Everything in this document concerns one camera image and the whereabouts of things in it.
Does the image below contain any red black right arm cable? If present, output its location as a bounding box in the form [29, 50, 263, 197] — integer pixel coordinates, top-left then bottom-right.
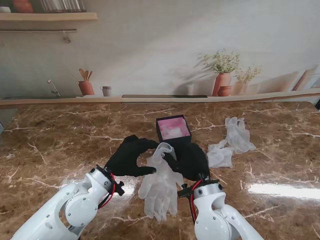
[189, 179, 203, 225]

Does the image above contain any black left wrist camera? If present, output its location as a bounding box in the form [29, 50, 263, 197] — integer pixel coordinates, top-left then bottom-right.
[113, 181, 126, 198]

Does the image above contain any red black arm cable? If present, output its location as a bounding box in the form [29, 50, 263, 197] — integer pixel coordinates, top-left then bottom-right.
[189, 179, 203, 225]
[97, 173, 118, 210]

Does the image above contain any black box pink inside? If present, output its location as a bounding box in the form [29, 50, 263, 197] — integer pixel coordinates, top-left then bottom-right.
[155, 114, 193, 145]

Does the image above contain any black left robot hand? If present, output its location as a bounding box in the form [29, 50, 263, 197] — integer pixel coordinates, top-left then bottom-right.
[104, 134, 161, 178]

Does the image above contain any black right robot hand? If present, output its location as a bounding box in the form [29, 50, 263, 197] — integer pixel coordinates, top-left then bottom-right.
[164, 140, 210, 181]

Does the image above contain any red black left arm cable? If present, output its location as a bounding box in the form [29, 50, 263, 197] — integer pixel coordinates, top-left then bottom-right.
[97, 173, 118, 210]

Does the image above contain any printed kitchen scene backdrop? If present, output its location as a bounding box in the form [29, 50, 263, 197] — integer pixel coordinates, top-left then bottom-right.
[0, 0, 320, 110]

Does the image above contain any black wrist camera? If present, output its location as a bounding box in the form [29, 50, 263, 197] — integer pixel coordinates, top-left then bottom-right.
[113, 181, 126, 198]
[177, 183, 195, 199]

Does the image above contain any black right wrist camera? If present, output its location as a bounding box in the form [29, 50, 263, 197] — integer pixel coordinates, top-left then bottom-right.
[177, 183, 195, 199]

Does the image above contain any translucent white disposable glove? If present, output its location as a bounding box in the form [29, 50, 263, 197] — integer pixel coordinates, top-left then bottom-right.
[206, 139, 235, 169]
[166, 126, 185, 139]
[145, 142, 185, 191]
[159, 119, 188, 137]
[138, 176, 179, 222]
[224, 116, 257, 155]

